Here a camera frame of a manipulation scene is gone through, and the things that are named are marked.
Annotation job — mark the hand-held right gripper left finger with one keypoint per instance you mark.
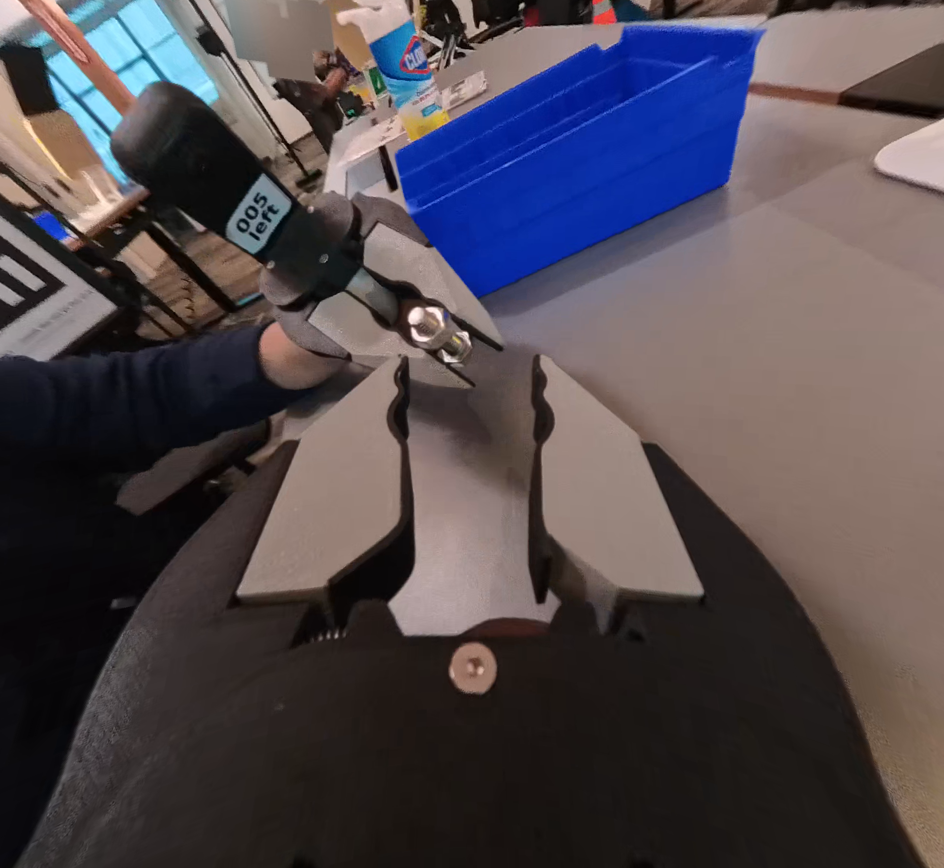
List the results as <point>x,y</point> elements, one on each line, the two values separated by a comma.
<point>332,506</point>

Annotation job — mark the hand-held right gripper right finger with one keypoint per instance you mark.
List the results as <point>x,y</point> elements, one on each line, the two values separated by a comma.
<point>612,514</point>

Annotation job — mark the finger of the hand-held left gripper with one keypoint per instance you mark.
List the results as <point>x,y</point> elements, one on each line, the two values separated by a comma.
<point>413,256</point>
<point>354,326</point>

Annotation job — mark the silver hex bolt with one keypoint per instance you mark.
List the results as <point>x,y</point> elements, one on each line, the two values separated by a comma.
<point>424,322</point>

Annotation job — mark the person's left forearm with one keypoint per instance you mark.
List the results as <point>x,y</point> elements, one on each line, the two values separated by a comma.
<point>133,396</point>

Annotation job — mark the person's left hand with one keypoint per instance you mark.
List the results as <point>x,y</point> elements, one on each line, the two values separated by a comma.
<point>291,363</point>

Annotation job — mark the wooden desk black legs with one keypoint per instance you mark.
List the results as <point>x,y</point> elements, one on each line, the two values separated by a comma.
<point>110,208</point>

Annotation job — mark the printed paper sheets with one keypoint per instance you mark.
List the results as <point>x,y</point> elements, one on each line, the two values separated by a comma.
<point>361,145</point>
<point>461,90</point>

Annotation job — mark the black office chair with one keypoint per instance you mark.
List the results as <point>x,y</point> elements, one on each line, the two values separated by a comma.
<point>192,466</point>

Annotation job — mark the green white card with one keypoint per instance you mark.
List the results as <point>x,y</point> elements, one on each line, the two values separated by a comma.
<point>377,82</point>

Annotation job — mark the blue plastic bin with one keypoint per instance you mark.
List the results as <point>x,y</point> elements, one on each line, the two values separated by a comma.
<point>575,167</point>

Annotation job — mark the disinfectant wipes canister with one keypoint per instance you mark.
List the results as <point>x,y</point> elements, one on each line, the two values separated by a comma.
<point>405,64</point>

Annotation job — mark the black flag panel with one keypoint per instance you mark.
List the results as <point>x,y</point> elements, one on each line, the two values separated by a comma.
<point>29,79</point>

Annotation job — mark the framed black white marker sign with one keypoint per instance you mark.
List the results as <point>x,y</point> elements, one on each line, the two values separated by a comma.
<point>37,292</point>

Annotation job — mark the black desk pad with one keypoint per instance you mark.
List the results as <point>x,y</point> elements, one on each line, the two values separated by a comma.
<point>900,82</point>

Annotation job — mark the wooden support post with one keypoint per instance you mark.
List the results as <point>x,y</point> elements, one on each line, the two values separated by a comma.
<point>66,27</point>

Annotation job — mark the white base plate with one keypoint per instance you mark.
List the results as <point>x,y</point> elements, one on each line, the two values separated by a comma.
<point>914,156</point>

